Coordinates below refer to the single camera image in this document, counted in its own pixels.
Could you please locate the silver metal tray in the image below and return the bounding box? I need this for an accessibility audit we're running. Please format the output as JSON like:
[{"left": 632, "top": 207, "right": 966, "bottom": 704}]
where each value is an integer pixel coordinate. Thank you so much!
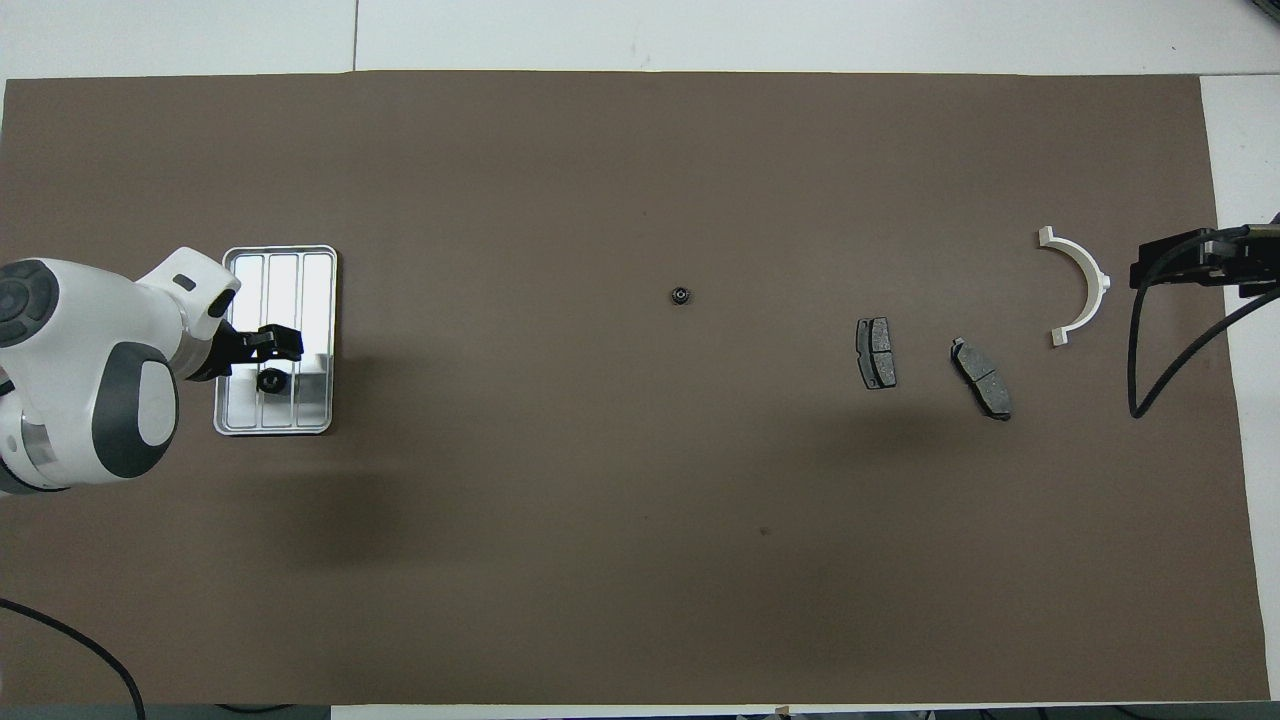
[{"left": 213, "top": 245, "right": 339, "bottom": 437}]

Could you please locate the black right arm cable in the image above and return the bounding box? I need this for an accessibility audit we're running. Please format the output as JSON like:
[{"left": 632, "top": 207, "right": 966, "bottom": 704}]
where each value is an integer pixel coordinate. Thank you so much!
[{"left": 1127, "top": 225, "right": 1280, "bottom": 419}]

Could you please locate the short dark brake pad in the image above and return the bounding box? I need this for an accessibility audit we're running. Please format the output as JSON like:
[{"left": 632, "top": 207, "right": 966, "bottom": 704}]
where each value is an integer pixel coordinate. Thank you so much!
[{"left": 855, "top": 317, "right": 898, "bottom": 391}]

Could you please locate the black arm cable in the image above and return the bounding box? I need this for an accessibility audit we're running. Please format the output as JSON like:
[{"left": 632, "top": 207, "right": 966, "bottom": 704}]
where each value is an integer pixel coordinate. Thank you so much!
[
  {"left": 0, "top": 598, "right": 147, "bottom": 720},
  {"left": 1127, "top": 225, "right": 1280, "bottom": 419}
]

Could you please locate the white curved plastic bracket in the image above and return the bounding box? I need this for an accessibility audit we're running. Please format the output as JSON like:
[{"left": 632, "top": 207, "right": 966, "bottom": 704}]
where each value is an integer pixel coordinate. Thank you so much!
[{"left": 1037, "top": 226, "right": 1113, "bottom": 348}]

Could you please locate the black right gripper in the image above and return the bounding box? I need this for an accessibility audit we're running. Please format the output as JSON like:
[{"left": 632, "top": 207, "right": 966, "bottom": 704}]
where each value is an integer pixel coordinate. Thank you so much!
[{"left": 1130, "top": 223, "right": 1280, "bottom": 300}]

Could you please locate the long dark brake pad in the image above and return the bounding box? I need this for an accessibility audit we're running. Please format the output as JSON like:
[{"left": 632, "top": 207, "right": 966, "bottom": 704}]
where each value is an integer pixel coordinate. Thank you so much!
[{"left": 949, "top": 337, "right": 1013, "bottom": 422}]

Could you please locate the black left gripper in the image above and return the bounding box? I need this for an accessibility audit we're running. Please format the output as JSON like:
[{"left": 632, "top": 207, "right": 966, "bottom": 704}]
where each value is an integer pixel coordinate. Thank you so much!
[{"left": 185, "top": 324, "right": 305, "bottom": 384}]

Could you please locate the brown table mat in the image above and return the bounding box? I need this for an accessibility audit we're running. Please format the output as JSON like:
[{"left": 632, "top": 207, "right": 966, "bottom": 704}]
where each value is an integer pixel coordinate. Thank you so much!
[{"left": 0, "top": 70, "right": 1271, "bottom": 707}]

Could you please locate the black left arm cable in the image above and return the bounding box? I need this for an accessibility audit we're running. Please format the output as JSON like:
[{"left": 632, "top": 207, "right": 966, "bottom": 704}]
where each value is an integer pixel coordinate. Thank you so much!
[{"left": 0, "top": 598, "right": 147, "bottom": 720}]

